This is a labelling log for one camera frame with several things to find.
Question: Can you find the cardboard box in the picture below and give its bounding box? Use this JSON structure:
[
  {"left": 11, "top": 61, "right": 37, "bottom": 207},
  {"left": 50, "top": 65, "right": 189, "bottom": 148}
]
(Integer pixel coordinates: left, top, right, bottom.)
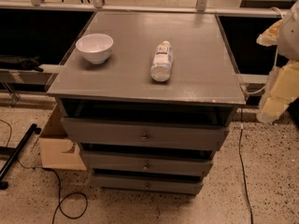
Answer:
[{"left": 38, "top": 105, "right": 86, "bottom": 171}]

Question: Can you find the grey drawer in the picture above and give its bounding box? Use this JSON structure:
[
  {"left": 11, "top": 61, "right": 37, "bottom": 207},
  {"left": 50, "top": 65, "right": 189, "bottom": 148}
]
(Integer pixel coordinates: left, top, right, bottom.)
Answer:
[
  {"left": 81, "top": 151, "right": 212, "bottom": 176},
  {"left": 93, "top": 175, "right": 203, "bottom": 195},
  {"left": 61, "top": 118, "right": 229, "bottom": 150}
]

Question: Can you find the grey drawer cabinet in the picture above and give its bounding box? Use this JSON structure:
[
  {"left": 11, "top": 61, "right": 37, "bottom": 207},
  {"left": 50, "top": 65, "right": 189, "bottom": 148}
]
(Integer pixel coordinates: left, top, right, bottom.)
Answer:
[{"left": 48, "top": 11, "right": 245, "bottom": 183}]

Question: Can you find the grey top drawer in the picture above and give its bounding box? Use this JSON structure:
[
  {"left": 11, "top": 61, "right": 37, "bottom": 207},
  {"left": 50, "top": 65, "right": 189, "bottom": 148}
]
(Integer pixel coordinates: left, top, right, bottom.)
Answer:
[{"left": 61, "top": 118, "right": 229, "bottom": 150}]

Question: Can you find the black cloth bundle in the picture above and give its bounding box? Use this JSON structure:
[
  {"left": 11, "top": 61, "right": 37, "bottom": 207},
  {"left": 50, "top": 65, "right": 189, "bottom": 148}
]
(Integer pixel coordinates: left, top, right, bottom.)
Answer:
[{"left": 0, "top": 55, "right": 43, "bottom": 72}]

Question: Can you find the white hanging cable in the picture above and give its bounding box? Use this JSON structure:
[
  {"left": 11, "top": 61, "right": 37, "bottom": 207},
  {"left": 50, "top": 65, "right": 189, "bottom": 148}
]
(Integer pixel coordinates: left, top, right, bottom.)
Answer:
[{"left": 240, "top": 7, "right": 286, "bottom": 96}]

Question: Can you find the black stand leg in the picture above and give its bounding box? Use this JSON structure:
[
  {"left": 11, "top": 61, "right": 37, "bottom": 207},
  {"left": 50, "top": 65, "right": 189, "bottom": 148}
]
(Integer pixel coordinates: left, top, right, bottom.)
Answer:
[{"left": 0, "top": 124, "right": 40, "bottom": 190}]

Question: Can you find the white bowl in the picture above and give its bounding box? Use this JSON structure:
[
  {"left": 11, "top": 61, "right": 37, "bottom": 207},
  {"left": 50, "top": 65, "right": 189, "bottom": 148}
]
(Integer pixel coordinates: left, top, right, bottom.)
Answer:
[{"left": 76, "top": 34, "right": 114, "bottom": 64}]

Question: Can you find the grey bottom drawer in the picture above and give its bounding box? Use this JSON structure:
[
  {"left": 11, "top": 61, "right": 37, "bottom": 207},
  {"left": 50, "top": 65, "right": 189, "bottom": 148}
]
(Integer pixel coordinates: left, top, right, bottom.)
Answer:
[{"left": 93, "top": 175, "right": 203, "bottom": 195}]

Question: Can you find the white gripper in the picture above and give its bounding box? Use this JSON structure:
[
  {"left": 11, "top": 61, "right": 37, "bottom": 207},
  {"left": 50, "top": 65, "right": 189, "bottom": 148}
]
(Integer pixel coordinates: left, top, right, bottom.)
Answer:
[{"left": 256, "top": 0, "right": 299, "bottom": 123}]

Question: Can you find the black floor cable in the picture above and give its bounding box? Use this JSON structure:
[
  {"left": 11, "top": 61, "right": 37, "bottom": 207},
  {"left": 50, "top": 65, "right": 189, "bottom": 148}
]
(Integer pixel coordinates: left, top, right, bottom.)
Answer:
[
  {"left": 0, "top": 119, "right": 89, "bottom": 224},
  {"left": 238, "top": 107, "right": 254, "bottom": 224}
]

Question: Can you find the clear plastic bottle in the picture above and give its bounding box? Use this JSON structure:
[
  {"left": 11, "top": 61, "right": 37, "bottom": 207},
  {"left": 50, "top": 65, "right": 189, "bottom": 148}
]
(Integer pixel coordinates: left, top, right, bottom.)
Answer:
[{"left": 150, "top": 41, "right": 173, "bottom": 82}]

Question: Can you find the black floor cable left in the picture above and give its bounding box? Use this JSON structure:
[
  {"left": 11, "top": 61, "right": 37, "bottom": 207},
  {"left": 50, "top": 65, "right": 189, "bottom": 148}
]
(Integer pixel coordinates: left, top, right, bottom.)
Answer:
[{"left": 0, "top": 119, "right": 89, "bottom": 224}]

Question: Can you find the black floor cable right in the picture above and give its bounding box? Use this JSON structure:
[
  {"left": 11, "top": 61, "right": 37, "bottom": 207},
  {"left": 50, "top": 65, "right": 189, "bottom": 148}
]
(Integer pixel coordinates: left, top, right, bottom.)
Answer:
[{"left": 238, "top": 107, "right": 254, "bottom": 224}]

